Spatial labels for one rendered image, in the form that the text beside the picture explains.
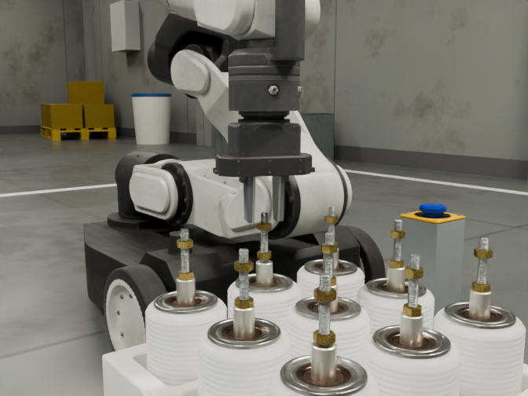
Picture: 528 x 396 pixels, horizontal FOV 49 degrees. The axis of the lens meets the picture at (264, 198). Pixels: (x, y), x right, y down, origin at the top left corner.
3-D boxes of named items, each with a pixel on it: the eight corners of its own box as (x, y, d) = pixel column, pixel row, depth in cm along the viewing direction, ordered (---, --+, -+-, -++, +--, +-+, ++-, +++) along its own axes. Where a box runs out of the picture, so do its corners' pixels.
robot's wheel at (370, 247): (309, 300, 144) (309, 221, 141) (323, 296, 147) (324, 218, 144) (370, 324, 128) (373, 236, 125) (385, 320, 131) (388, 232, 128)
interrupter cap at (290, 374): (298, 354, 55) (298, 347, 55) (377, 370, 52) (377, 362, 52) (265, 390, 49) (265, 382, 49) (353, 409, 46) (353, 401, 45)
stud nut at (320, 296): (324, 304, 48) (324, 294, 48) (309, 298, 49) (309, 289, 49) (339, 298, 49) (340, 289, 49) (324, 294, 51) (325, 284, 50)
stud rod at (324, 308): (324, 362, 50) (325, 276, 48) (315, 358, 50) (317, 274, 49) (331, 359, 50) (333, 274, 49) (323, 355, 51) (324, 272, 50)
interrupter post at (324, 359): (315, 371, 52) (315, 336, 52) (340, 376, 51) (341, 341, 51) (305, 383, 50) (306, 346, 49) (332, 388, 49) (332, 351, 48)
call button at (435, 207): (413, 218, 89) (414, 204, 89) (429, 214, 92) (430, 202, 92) (435, 221, 86) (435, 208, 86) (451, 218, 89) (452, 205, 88)
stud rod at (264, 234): (261, 268, 76) (261, 211, 75) (269, 269, 76) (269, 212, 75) (259, 270, 75) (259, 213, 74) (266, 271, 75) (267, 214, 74)
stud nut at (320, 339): (324, 347, 49) (324, 338, 49) (309, 341, 50) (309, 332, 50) (339, 341, 50) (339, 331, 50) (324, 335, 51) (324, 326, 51)
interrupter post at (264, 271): (273, 289, 75) (273, 264, 74) (254, 288, 75) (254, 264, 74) (273, 283, 77) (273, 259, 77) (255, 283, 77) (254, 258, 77)
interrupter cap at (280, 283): (294, 295, 72) (294, 290, 72) (232, 295, 72) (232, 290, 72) (292, 277, 80) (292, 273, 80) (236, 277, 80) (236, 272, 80)
